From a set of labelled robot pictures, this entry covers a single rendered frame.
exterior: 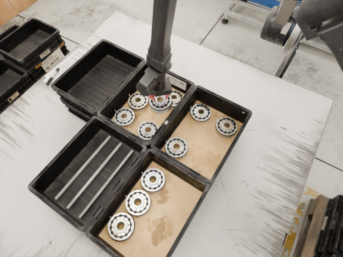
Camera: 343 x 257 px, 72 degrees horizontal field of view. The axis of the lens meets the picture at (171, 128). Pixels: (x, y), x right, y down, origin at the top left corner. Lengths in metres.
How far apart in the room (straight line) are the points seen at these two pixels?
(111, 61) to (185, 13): 1.87
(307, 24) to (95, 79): 1.09
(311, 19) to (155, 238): 0.85
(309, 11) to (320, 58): 2.49
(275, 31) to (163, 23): 0.61
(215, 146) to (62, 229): 0.78
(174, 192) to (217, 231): 0.27
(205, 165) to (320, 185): 1.31
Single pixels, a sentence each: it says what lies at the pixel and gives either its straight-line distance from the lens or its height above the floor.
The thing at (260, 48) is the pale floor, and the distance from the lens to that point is 2.87.
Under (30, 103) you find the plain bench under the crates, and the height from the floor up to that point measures 0.70.
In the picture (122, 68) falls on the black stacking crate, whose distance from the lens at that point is 1.41.
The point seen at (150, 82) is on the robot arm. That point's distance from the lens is 0.85.
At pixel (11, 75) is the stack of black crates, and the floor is 0.38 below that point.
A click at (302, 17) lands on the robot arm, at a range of 0.55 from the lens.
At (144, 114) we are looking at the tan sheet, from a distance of 1.20.
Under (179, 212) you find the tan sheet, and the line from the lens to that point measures 1.02.
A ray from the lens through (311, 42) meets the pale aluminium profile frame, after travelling 2.94.
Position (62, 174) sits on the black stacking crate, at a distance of 1.17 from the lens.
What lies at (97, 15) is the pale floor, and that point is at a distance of 3.28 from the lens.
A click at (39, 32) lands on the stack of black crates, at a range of 2.42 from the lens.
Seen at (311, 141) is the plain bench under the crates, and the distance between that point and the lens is 1.46.
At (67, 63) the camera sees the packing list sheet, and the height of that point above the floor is 0.70.
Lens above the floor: 1.84
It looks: 61 degrees down
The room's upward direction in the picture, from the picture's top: 1 degrees counter-clockwise
